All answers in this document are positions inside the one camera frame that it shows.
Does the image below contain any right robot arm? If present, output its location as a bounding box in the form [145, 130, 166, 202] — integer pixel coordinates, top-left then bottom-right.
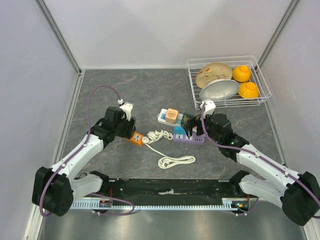
[182, 113, 320, 226]

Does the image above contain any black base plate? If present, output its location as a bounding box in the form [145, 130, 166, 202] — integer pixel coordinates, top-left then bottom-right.
[97, 178, 247, 207]

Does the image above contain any blue cube socket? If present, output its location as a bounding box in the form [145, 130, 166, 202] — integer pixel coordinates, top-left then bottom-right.
[173, 126, 186, 139]

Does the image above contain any lower yellow bowl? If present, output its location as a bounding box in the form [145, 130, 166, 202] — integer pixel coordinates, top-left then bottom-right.
[238, 81, 260, 99]

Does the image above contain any purple strip white cord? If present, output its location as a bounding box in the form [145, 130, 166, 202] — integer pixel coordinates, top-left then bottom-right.
[142, 129, 174, 145]

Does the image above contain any yellow bowl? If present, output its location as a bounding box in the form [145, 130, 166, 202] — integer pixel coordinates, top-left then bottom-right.
[238, 81, 260, 99]
[232, 65, 251, 83]

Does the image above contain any beige cube socket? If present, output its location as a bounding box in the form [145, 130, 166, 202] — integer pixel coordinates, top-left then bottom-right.
[165, 108, 179, 125]

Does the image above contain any orange strip white cord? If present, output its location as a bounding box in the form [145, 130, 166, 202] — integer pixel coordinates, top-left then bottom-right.
[142, 142, 196, 170]

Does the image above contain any purple power strip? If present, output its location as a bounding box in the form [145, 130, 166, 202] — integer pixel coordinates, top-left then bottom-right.
[172, 132, 205, 145]

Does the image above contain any slotted cable duct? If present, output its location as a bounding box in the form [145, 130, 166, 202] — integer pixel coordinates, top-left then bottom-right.
[70, 197, 238, 211]

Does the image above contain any beige floral plate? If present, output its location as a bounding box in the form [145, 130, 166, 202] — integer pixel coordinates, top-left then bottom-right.
[195, 62, 233, 89]

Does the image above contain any white multicolour power strip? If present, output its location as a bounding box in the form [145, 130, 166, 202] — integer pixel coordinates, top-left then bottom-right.
[157, 108, 183, 128]

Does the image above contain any orange power strip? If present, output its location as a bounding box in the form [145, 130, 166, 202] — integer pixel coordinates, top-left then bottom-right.
[124, 131, 144, 146]

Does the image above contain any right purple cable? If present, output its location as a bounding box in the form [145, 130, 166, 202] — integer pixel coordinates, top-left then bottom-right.
[201, 102, 320, 218]

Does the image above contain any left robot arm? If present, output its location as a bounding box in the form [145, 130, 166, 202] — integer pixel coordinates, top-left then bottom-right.
[31, 102, 136, 217]

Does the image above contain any white wire dish rack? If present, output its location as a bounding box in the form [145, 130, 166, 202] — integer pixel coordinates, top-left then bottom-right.
[187, 55, 272, 110]

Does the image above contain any grey white plate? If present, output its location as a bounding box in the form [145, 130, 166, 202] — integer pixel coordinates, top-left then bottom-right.
[199, 79, 240, 101]

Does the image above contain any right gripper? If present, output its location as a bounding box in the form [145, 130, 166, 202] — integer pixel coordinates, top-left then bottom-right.
[181, 110, 221, 144]

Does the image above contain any upper yellow bowl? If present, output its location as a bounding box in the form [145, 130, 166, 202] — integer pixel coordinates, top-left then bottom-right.
[232, 65, 251, 83]

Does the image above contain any dark green cube socket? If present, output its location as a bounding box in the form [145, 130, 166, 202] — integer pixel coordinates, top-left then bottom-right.
[181, 112, 195, 125]

